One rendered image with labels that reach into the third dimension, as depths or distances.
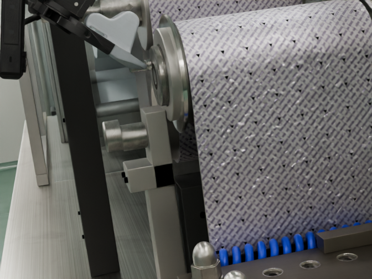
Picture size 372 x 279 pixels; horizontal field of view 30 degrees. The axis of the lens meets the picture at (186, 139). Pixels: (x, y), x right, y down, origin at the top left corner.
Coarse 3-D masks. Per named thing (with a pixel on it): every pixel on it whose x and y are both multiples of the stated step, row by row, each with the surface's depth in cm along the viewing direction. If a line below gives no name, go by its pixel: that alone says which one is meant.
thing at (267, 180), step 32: (224, 128) 82; (256, 128) 83; (288, 128) 84; (320, 128) 85; (352, 128) 85; (224, 160) 83; (256, 160) 84; (288, 160) 84; (320, 160) 85; (352, 160) 86; (224, 192) 84; (256, 192) 84; (288, 192) 85; (320, 192) 86; (352, 192) 87; (224, 224) 84; (256, 224) 85; (288, 224) 86; (320, 224) 87; (352, 224) 88
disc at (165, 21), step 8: (168, 16) 83; (160, 24) 88; (168, 24) 82; (168, 32) 83; (176, 32) 80; (176, 40) 79; (176, 48) 79; (176, 56) 80; (184, 72) 79; (184, 80) 79; (184, 88) 79; (184, 96) 80; (184, 104) 80; (184, 112) 81; (176, 120) 87; (184, 120) 82; (176, 128) 88; (184, 128) 84
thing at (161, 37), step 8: (160, 32) 83; (160, 40) 83; (168, 40) 82; (168, 48) 81; (168, 56) 80; (184, 56) 81; (168, 64) 80; (176, 64) 80; (184, 64) 81; (168, 72) 81; (176, 72) 80; (168, 80) 82; (176, 80) 80; (176, 88) 81; (176, 96) 81; (176, 104) 82; (168, 112) 86; (176, 112) 83; (192, 112) 84
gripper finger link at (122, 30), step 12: (132, 12) 83; (96, 24) 82; (108, 24) 83; (120, 24) 83; (132, 24) 83; (108, 36) 83; (120, 36) 83; (132, 36) 83; (120, 48) 83; (120, 60) 83; (132, 60) 84
